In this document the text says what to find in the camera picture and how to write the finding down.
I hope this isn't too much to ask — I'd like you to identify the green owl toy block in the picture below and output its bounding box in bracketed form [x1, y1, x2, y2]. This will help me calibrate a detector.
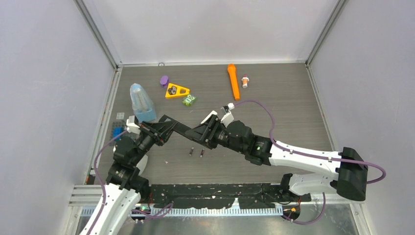
[182, 94, 197, 106]

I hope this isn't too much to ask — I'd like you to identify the purple cylinder toy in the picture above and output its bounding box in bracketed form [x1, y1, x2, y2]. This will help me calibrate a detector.
[160, 75, 169, 88]

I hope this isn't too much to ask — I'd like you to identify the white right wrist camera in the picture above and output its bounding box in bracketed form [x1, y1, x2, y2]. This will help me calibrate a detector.
[221, 103, 235, 127]

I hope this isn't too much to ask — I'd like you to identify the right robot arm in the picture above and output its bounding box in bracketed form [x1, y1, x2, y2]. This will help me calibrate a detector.
[184, 116, 368, 201]

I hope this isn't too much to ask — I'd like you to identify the blue transparent plastic container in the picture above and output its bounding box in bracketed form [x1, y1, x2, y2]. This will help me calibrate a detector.
[130, 83, 157, 122]

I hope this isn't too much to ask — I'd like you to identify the black remote control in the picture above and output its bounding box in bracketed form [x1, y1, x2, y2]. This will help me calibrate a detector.
[159, 115, 193, 137]

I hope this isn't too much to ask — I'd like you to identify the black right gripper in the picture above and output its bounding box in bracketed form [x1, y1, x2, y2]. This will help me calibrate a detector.
[185, 114, 246, 154]

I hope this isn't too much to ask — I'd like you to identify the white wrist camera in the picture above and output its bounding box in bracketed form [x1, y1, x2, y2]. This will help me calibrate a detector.
[126, 116, 140, 135]
[221, 103, 235, 127]

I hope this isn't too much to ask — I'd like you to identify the grey lego baseplate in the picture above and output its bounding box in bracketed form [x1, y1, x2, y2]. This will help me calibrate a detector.
[109, 113, 128, 140]

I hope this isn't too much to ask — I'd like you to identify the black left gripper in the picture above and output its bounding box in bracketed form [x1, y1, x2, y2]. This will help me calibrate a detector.
[131, 119, 177, 165]

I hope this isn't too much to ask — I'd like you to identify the yellow triangle shape toy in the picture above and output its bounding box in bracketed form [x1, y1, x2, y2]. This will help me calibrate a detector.
[164, 83, 190, 99]

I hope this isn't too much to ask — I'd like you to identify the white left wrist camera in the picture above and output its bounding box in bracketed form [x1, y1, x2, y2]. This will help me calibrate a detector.
[126, 116, 140, 135]

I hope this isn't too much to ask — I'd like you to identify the blue lego brick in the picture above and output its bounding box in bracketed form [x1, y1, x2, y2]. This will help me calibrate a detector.
[112, 127, 124, 141]

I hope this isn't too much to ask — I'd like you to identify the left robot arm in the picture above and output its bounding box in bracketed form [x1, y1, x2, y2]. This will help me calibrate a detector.
[81, 116, 177, 235]

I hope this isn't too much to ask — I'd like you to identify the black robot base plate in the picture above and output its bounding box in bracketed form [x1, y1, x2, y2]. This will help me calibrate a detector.
[140, 183, 311, 209]

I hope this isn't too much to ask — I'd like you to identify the white rectangular thermometer device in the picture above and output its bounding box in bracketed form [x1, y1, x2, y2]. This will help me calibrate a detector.
[201, 111, 217, 124]

